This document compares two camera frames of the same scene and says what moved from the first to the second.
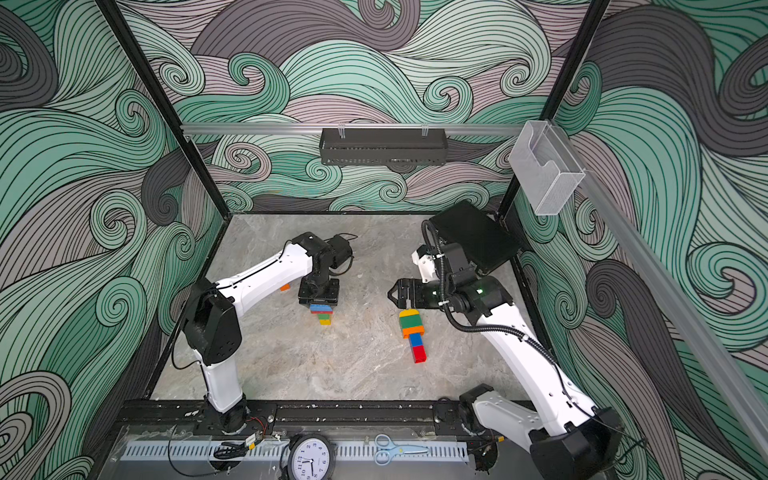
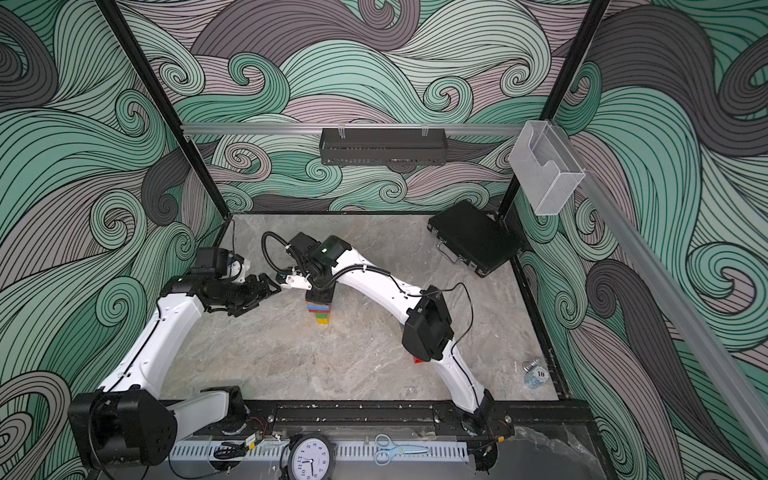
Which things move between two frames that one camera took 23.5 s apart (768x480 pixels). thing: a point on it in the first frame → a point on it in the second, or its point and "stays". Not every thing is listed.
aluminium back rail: (352, 130) stays
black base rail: (297, 417) stays
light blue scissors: (387, 447) stays
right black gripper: (416, 285) → (313, 296)
